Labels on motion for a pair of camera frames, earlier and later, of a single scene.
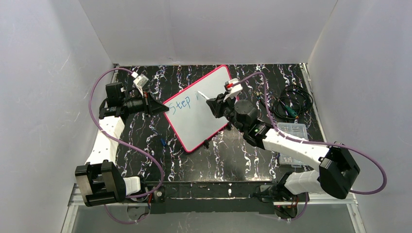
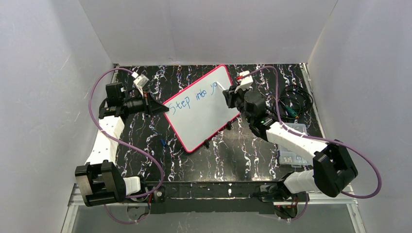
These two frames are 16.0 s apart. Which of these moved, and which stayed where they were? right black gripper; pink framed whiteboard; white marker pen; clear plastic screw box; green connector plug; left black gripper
Moved: white marker pen; right black gripper
Stayed: pink framed whiteboard; clear plastic screw box; left black gripper; green connector plug
